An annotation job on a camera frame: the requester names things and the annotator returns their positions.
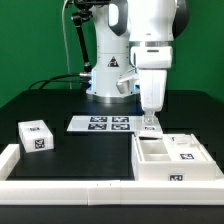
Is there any white marker plate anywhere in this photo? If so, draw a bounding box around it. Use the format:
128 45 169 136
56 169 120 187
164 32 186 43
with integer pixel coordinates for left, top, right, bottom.
67 116 143 132

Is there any white cabinet top block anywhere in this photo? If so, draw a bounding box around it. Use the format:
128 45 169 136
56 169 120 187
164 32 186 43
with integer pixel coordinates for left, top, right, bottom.
18 120 54 153

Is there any black cable bundle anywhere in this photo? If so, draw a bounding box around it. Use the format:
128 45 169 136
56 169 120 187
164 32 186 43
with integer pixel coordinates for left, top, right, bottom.
27 73 92 91

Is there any white cabinet body box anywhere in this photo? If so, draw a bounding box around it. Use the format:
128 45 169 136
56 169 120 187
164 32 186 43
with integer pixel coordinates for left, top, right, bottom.
131 136 216 181

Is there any white hanging cable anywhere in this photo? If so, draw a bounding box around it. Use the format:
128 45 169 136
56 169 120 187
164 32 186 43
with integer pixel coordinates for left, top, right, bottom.
61 0 74 90

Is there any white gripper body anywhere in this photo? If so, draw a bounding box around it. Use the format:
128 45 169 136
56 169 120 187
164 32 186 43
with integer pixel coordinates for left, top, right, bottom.
131 46 173 114

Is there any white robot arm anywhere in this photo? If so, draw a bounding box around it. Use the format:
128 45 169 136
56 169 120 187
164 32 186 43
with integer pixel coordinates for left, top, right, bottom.
87 0 189 125

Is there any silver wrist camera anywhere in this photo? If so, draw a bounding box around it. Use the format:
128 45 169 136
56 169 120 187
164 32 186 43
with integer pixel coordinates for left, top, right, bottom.
116 70 137 94

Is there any white cabinet door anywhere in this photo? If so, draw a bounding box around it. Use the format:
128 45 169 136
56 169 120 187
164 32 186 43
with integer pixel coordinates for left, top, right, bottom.
163 134 212 162
136 117 163 138

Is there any white U-shaped fence frame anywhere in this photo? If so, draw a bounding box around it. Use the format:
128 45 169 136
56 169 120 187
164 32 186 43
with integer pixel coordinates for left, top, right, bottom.
0 144 224 205

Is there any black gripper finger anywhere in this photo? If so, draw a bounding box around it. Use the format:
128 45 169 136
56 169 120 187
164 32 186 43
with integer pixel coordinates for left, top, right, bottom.
144 111 155 126

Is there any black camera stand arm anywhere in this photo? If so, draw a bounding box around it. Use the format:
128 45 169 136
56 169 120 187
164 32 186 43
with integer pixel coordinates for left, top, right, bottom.
71 0 111 73

